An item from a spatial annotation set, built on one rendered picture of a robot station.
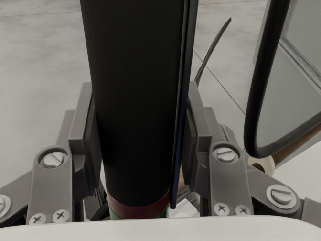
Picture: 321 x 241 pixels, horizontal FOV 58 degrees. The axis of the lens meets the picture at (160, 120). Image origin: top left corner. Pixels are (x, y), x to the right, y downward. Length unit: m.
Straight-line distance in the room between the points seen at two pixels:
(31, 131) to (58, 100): 0.46
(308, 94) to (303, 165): 0.81
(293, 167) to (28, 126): 2.29
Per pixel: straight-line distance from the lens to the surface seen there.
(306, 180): 0.57
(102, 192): 0.52
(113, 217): 0.16
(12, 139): 2.55
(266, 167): 0.28
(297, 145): 0.32
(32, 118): 2.71
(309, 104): 1.36
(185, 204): 0.24
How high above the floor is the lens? 1.57
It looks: 39 degrees down
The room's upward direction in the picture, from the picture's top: 2 degrees clockwise
